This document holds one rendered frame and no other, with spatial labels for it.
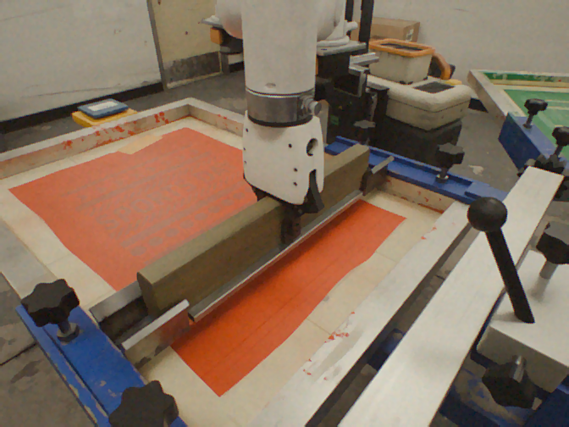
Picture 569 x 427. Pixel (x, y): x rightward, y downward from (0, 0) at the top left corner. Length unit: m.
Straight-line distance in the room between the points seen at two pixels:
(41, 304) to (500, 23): 4.15
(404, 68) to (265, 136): 1.15
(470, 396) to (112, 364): 0.38
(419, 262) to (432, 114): 0.98
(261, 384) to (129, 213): 0.39
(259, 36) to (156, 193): 0.42
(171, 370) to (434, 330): 0.27
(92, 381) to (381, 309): 0.30
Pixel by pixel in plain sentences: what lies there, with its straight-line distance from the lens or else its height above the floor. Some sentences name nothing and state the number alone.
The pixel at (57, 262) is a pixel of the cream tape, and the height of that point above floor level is 0.95.
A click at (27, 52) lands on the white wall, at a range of 4.16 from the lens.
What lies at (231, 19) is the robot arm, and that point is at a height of 1.25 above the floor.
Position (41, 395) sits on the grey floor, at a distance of 1.74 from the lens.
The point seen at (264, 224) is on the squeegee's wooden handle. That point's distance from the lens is 0.46.
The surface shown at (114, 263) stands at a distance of 0.58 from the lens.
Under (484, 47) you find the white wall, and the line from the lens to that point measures 4.31.
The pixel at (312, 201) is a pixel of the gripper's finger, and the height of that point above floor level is 1.08.
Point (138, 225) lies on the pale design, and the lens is 0.65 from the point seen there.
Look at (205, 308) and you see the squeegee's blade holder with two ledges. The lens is 0.43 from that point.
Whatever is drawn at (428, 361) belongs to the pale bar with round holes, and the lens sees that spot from 0.35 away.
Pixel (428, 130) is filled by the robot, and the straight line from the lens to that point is 1.46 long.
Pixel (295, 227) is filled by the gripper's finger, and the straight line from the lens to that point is 0.49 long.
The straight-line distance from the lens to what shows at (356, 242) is 0.58.
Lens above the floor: 1.32
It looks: 37 degrees down
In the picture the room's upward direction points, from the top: straight up
